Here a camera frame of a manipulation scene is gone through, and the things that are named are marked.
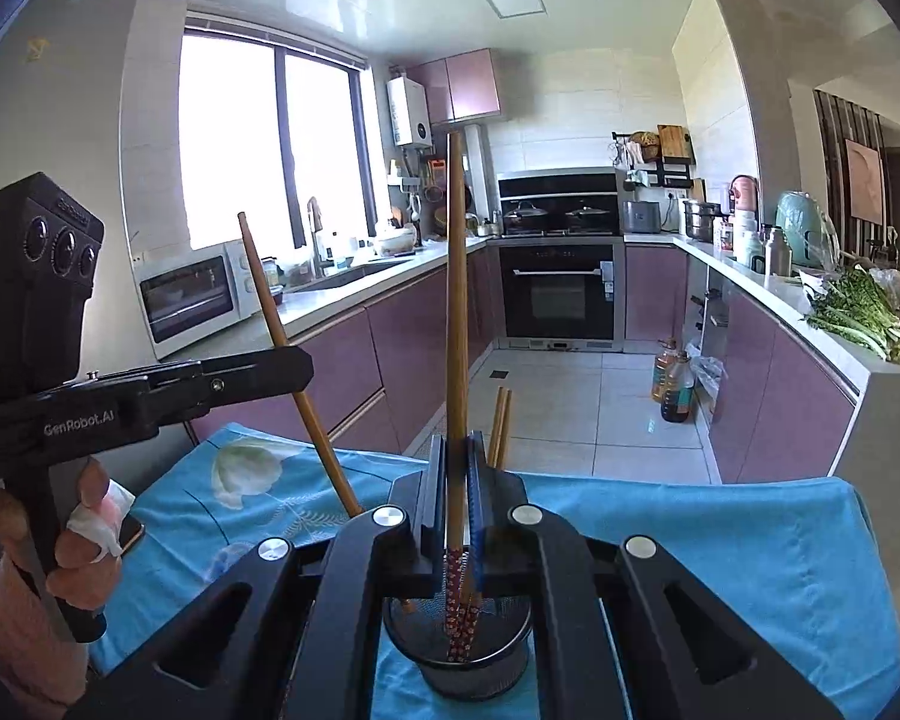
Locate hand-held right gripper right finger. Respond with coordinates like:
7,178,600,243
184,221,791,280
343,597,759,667
466,431,847,720

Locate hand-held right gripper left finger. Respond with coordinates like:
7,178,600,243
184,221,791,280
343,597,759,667
66,433,451,720

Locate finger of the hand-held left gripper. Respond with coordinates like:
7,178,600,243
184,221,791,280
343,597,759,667
41,361,203,400
146,349,314,432

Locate pair of chopsticks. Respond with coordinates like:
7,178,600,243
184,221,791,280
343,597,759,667
487,388,505,466

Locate black mesh utensil holder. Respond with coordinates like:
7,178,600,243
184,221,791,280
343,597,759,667
381,591,535,700

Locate bundle of wooden chopsticks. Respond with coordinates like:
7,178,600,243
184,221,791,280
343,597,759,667
442,132,472,665

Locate person's left forearm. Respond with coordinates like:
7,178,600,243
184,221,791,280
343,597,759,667
0,562,95,720

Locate person's left hand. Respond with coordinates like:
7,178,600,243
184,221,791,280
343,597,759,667
0,460,125,620

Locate white toaster oven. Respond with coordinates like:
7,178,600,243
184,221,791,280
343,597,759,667
135,238,256,361

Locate pink base cabinets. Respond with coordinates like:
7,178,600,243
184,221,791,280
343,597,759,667
622,242,865,487
186,240,497,460

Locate steel sink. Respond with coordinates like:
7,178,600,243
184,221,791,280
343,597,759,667
296,256,417,293

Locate white tissue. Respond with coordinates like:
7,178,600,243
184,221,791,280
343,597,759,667
66,480,136,562

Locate steel faucet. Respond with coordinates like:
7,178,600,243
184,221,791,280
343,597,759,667
305,196,329,278

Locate ceramic bowl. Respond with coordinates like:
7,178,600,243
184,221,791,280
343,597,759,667
373,228,419,257

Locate yellow oil bottle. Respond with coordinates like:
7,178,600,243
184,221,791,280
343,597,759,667
649,337,680,407

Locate black built-in oven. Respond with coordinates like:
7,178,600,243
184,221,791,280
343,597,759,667
497,242,617,344

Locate dark oil bottle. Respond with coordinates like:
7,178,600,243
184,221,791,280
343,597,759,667
660,349,698,424

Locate kitchen window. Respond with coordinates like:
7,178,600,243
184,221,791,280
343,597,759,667
178,10,382,254

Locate blue floral tablecloth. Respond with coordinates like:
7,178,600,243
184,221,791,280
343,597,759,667
90,424,900,720

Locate clear plastic bag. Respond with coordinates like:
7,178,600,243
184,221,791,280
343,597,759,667
688,355,727,407

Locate pot with glass lid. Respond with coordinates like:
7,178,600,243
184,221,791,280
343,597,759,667
565,199,614,230
505,199,550,230

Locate white water heater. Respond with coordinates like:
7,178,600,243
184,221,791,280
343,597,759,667
387,76,433,148

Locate white exhaust pipe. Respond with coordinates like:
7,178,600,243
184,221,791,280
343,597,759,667
465,125,490,220

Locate black range hood stove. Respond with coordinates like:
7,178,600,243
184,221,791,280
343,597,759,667
496,168,620,238

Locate silver toaster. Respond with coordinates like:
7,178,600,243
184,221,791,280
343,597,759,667
621,200,663,234

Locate steel stockpot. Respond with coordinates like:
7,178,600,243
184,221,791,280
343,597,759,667
681,199,722,242

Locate steel thermos bottle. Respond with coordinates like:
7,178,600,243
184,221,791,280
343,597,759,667
763,223,794,278

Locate pink kettle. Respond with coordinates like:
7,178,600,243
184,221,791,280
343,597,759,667
727,174,761,215

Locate green leafy vegetables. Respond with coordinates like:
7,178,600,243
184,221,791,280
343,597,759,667
801,264,900,366

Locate wooden slat partition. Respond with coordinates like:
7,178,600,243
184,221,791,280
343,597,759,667
813,88,884,242

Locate pink wall cabinet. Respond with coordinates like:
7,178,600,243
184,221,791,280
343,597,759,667
407,48,505,128

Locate black wall rack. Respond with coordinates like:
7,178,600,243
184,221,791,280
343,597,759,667
610,124,696,190

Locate pink wall picture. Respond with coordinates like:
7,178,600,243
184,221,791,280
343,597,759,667
843,138,887,224

